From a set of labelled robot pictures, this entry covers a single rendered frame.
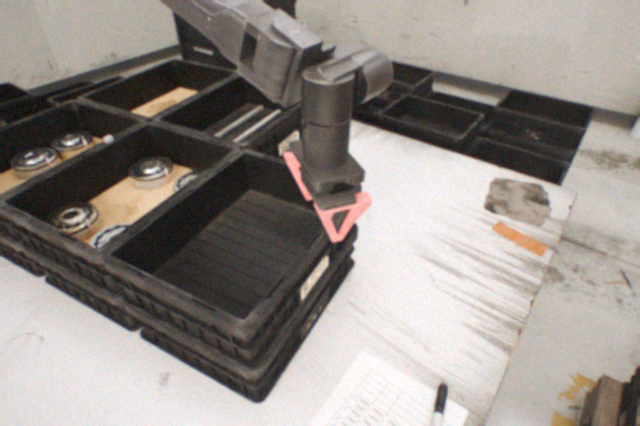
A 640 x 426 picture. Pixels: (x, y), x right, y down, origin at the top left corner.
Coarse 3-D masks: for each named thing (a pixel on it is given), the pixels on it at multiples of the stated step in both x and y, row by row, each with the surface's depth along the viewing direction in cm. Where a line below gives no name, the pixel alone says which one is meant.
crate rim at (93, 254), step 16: (144, 128) 101; (160, 128) 101; (112, 144) 94; (224, 144) 94; (80, 160) 88; (224, 160) 88; (48, 176) 83; (16, 192) 79; (176, 192) 79; (0, 208) 75; (16, 208) 75; (160, 208) 75; (32, 224) 71; (48, 224) 71; (64, 240) 68; (80, 240) 68; (112, 240) 68; (96, 256) 66
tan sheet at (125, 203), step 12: (180, 168) 104; (108, 192) 96; (120, 192) 96; (132, 192) 96; (144, 192) 96; (156, 192) 96; (168, 192) 96; (96, 204) 92; (108, 204) 92; (120, 204) 92; (132, 204) 92; (144, 204) 92; (156, 204) 92; (108, 216) 89; (120, 216) 89; (132, 216) 89; (84, 240) 83
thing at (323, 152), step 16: (304, 128) 46; (320, 128) 45; (336, 128) 45; (304, 144) 48; (320, 144) 46; (336, 144) 46; (304, 160) 49; (320, 160) 47; (336, 160) 48; (352, 160) 50; (320, 176) 47; (336, 176) 47; (352, 176) 47
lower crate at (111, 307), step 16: (32, 256) 82; (48, 272) 85; (64, 272) 78; (64, 288) 88; (80, 288) 82; (96, 288) 74; (96, 304) 82; (112, 304) 76; (112, 320) 81; (128, 320) 79
